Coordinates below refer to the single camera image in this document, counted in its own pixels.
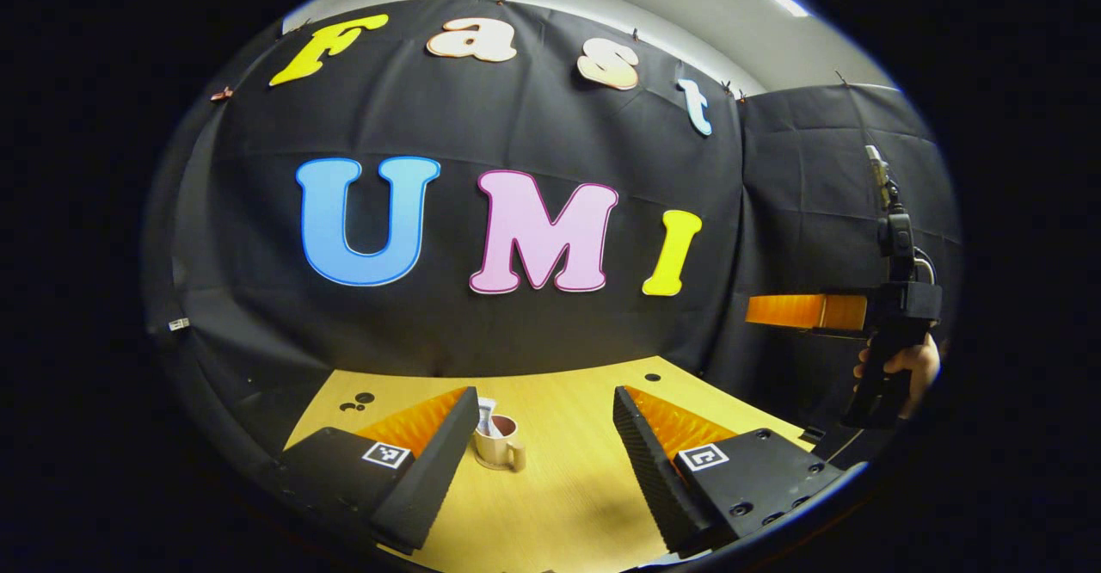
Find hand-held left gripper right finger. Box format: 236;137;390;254
612;385;848;559

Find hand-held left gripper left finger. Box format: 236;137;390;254
275;385;481;555

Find beige cup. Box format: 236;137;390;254
474;414;527;472

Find wooden desktop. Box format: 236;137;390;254
284;354;818;573

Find black backdrop cloth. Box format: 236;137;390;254
142;0;964;471

